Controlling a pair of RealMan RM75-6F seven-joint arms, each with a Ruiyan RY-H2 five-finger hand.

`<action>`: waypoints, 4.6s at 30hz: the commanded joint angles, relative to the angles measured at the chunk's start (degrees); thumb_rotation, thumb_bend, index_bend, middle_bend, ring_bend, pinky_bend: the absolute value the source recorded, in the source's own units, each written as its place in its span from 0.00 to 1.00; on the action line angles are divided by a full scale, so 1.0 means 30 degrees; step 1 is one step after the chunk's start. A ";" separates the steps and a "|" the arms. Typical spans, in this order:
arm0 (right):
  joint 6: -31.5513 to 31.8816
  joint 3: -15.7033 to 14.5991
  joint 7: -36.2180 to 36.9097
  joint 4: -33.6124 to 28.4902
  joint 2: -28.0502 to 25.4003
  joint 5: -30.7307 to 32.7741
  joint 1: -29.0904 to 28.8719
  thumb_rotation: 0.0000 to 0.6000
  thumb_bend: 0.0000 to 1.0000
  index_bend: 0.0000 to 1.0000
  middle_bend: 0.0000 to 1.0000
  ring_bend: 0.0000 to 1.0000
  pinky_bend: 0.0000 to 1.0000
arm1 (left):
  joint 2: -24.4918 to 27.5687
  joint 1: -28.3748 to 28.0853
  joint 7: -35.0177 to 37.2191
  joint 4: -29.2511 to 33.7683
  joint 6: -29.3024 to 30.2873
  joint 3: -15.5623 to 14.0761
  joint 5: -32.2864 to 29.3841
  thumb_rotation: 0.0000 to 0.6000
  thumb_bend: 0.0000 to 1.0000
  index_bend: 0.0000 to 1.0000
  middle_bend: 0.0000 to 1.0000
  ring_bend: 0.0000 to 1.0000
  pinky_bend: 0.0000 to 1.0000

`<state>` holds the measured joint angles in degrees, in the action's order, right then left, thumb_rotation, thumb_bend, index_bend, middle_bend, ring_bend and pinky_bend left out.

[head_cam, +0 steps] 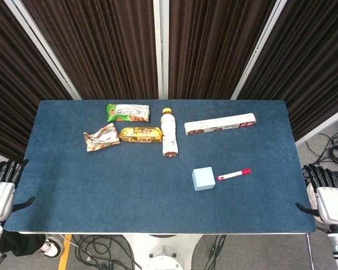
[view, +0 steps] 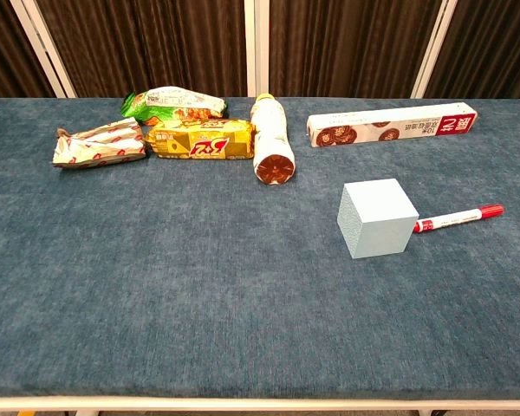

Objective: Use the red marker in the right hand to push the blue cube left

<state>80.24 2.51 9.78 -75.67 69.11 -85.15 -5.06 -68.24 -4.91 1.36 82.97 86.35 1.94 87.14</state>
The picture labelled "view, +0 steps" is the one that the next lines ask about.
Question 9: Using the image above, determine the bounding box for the light blue cube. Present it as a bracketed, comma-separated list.
[336, 178, 419, 260]

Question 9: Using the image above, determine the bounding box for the red and white marker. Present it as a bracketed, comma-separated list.
[413, 204, 505, 234]

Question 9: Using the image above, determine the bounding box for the white bottle with brown cap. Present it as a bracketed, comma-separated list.
[251, 92, 296, 186]

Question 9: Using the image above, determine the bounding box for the yellow cracker packet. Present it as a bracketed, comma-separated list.
[144, 118, 256, 160]

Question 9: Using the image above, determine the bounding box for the blue tablecloth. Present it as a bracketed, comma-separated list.
[0, 96, 520, 400]

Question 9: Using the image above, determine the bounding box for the green white snack bag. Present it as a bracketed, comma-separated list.
[120, 87, 227, 127]

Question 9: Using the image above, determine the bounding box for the long baking paper box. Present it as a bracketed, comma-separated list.
[306, 101, 478, 148]

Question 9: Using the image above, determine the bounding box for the white red snack wrapper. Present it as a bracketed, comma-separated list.
[51, 116, 147, 169]

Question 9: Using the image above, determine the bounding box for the dark brown curtain panel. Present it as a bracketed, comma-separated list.
[268, 0, 442, 99]
[423, 0, 520, 109]
[36, 0, 249, 99]
[0, 0, 56, 100]

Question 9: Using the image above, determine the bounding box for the white partition frame post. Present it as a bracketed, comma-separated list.
[9, 0, 78, 99]
[409, 0, 459, 99]
[244, 0, 270, 98]

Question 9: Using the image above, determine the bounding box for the white table frame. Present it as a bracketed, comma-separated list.
[0, 395, 520, 416]

